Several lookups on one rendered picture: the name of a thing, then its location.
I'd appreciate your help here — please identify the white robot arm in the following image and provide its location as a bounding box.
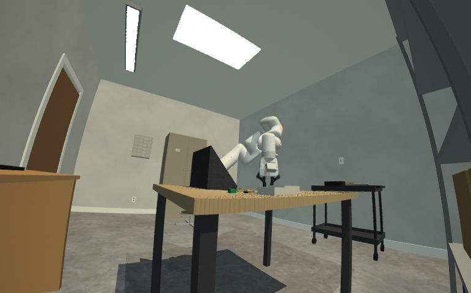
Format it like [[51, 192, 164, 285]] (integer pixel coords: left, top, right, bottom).
[[221, 116, 283, 173]]

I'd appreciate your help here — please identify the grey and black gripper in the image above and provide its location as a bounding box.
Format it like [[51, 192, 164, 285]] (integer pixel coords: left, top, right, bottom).
[[256, 156, 280, 187]]

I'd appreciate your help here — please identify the white rack of open bins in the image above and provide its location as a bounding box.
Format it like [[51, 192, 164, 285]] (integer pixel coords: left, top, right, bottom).
[[257, 186, 300, 195]]

